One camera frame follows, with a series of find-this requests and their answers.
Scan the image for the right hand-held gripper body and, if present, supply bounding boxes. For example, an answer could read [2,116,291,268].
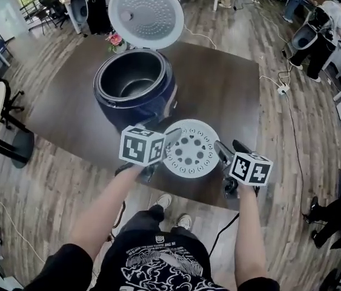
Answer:
[220,151,274,200]

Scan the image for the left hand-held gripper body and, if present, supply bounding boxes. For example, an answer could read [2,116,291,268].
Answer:
[114,116,167,184]

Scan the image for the white perforated steamer tray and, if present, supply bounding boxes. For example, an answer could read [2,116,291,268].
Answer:
[160,118,221,180]

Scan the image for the black pot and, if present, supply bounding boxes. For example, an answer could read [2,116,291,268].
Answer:
[96,50,167,102]

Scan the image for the dark blue rice cooker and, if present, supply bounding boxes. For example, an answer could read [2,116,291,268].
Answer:
[93,0,187,135]

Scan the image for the person's right forearm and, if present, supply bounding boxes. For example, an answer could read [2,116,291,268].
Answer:
[233,185,270,286]

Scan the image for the person's left forearm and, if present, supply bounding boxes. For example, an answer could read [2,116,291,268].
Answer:
[70,164,147,263]

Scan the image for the white rice cooker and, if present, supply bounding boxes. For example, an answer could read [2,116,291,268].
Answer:
[291,21,321,52]
[68,0,90,33]

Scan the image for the person's white left shoe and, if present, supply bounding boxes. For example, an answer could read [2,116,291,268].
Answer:
[153,193,173,210]

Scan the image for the person's white shoe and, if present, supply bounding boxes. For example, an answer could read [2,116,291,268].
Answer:
[153,193,173,210]
[176,213,193,232]

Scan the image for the white power strip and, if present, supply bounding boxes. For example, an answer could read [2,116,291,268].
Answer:
[277,82,292,96]

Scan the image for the person's black trousers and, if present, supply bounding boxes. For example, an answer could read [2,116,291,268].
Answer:
[117,204,200,242]

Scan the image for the person's white right shoe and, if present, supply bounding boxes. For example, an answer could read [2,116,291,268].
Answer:
[176,213,193,232]

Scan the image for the pink flowers in vase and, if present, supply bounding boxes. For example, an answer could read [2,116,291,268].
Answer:
[105,32,128,54]

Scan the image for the black printed t-shirt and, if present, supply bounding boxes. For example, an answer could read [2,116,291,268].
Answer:
[23,230,280,291]

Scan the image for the black office chair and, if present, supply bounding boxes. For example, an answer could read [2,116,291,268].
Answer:
[38,0,68,30]

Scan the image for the thin black power cable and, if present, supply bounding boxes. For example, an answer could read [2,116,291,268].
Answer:
[283,92,312,221]

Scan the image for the black floor cable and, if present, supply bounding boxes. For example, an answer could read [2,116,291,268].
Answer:
[208,212,240,256]

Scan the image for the white floor cable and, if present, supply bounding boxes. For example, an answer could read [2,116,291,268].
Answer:
[0,179,47,265]

